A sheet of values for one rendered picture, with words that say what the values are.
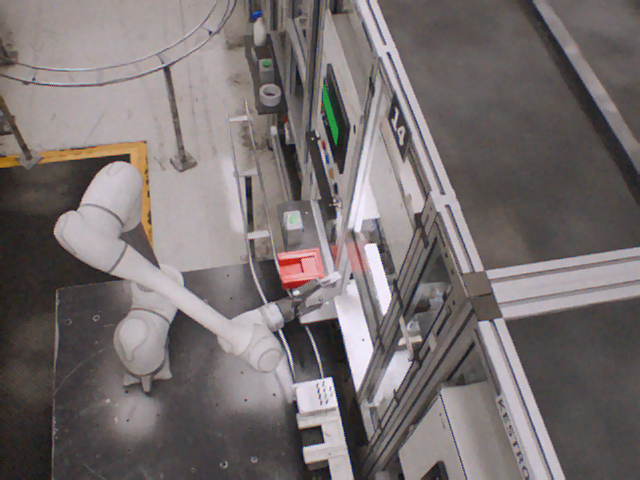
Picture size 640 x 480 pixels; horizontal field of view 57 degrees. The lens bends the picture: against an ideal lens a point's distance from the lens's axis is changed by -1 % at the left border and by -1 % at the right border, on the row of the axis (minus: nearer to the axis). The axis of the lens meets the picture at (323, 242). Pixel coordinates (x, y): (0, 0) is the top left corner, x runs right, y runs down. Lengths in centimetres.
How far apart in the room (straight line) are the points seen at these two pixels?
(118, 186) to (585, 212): 122
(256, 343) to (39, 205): 228
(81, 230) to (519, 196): 112
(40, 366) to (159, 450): 115
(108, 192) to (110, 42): 299
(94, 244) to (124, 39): 311
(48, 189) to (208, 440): 207
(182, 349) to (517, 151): 157
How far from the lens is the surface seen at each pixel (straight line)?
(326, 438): 210
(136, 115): 413
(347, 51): 169
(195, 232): 349
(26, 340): 337
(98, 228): 174
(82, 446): 237
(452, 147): 123
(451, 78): 138
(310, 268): 224
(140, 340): 216
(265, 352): 174
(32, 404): 322
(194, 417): 232
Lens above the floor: 289
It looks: 57 degrees down
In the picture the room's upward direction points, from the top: 8 degrees clockwise
